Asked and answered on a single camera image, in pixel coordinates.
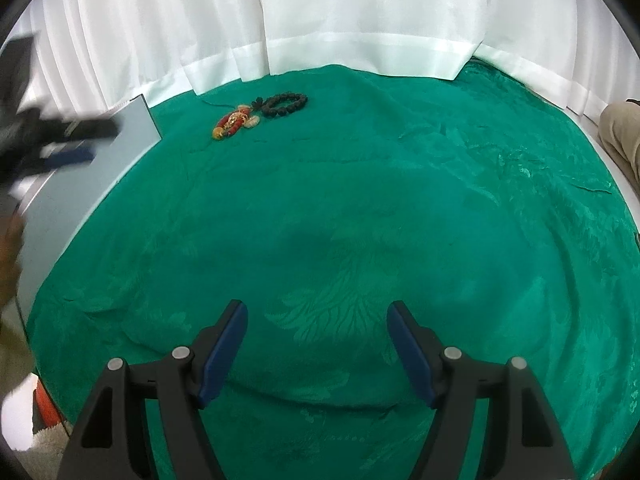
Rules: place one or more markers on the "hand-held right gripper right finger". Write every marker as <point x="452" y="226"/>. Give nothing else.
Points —
<point x="411" y="355"/>

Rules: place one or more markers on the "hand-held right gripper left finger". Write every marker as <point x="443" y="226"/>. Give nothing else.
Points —
<point x="222" y="355"/>

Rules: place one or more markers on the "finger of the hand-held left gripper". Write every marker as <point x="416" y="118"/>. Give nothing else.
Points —
<point x="85" y="130"/>
<point x="70" y="158"/>

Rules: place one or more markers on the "white cardboard box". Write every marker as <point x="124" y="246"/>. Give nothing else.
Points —
<point x="75" y="200"/>

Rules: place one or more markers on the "person's left hand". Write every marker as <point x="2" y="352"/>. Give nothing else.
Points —
<point x="9" y="260"/>

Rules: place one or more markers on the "green patterned cloth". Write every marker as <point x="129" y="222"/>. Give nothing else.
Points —
<point x="350" y="210"/>

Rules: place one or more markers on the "orange object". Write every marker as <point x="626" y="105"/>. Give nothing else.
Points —
<point x="45" y="400"/>

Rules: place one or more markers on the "beige rug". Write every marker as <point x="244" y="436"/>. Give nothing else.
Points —
<point x="52" y="442"/>

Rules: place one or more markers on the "white curtain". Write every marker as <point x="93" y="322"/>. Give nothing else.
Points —
<point x="350" y="10"/>

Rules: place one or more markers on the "person's beige trouser leg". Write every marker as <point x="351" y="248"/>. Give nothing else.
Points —
<point x="622" y="130"/>

